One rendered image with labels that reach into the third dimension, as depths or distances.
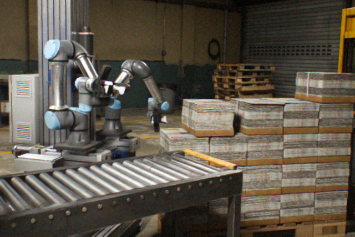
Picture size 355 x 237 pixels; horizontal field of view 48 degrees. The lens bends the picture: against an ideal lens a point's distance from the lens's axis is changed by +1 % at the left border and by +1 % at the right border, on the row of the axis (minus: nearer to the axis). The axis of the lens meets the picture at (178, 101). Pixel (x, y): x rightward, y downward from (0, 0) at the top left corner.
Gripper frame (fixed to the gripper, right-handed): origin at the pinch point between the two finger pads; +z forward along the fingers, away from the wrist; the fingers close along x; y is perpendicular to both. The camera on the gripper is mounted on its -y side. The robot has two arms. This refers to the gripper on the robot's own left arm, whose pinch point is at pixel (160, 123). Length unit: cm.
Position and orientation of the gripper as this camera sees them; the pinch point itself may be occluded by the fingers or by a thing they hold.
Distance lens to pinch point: 318.5
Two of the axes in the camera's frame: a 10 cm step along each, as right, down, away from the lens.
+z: 2.8, 1.1, -9.5
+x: 9.6, 0.0, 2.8
